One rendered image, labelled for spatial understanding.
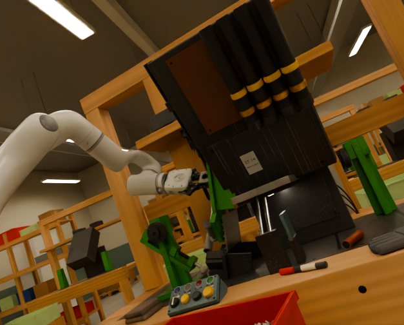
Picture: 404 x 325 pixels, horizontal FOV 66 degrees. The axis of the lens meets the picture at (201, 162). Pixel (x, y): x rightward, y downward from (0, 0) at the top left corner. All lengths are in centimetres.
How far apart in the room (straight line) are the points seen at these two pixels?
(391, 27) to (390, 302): 102
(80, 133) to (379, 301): 97
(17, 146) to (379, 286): 93
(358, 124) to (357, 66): 1056
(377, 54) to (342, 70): 116
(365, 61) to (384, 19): 1063
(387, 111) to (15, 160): 133
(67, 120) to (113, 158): 20
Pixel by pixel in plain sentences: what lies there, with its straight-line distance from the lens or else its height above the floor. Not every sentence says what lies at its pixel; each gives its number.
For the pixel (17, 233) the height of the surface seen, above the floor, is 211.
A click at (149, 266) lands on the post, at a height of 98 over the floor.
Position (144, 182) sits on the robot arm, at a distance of 123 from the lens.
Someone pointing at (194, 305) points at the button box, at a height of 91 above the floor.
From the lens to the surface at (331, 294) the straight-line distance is 79.
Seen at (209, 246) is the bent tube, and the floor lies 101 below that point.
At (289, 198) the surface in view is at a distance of 115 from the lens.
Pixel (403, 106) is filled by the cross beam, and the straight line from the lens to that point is 149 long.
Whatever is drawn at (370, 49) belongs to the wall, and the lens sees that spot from 1227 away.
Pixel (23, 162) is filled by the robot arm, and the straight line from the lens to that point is 98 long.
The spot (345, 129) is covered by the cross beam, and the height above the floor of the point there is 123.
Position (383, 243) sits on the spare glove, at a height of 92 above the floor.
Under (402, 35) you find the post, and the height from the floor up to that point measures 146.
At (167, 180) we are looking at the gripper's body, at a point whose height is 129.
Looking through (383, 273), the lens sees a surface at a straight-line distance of 78.
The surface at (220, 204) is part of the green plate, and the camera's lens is 104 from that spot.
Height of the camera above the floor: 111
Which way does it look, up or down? 9 degrees up
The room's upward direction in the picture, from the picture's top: 22 degrees counter-clockwise
